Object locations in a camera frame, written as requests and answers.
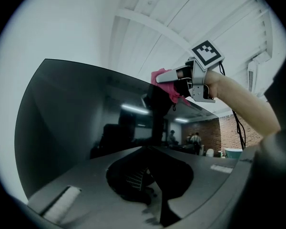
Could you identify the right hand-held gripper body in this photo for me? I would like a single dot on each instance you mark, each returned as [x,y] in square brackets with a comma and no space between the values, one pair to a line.
[206,55]

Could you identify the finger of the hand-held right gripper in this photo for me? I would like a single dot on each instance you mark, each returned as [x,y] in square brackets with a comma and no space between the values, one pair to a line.
[183,88]
[166,76]

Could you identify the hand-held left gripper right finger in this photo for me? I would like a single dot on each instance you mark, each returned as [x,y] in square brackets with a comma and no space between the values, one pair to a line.
[212,175]

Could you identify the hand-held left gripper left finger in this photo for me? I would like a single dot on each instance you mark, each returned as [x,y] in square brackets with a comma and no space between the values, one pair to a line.
[85,180]

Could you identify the pink cloth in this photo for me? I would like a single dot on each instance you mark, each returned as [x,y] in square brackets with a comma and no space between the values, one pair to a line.
[168,88]

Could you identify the large black screen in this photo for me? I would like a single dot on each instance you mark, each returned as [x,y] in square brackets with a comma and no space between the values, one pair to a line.
[74,108]

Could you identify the person's right forearm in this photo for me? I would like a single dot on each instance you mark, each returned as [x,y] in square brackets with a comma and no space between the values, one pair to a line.
[248,104]

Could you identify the dark green white-rimmed tub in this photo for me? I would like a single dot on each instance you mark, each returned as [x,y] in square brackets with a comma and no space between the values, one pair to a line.
[233,153]

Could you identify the white air conditioner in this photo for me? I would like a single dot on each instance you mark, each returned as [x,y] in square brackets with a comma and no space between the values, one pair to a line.
[251,75]

